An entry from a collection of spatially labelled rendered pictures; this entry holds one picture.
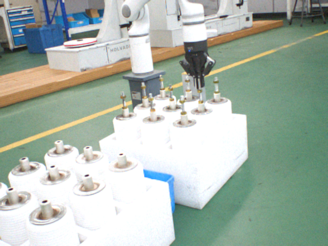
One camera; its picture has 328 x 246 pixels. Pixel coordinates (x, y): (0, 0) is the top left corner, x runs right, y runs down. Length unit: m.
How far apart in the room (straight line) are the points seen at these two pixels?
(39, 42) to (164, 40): 2.28
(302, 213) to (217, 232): 0.26
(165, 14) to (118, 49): 0.75
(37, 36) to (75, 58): 2.50
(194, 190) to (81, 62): 2.26
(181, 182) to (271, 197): 0.29
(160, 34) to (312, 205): 3.12
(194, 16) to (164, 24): 2.83
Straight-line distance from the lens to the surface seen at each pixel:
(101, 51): 3.36
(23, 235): 0.89
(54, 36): 5.75
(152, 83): 1.69
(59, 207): 0.81
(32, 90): 2.97
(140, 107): 1.38
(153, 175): 1.18
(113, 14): 3.65
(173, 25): 4.03
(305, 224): 1.13
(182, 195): 1.19
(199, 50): 1.18
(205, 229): 1.10
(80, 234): 0.86
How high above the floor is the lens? 0.65
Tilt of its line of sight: 19 degrees down
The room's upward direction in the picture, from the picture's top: 7 degrees counter-clockwise
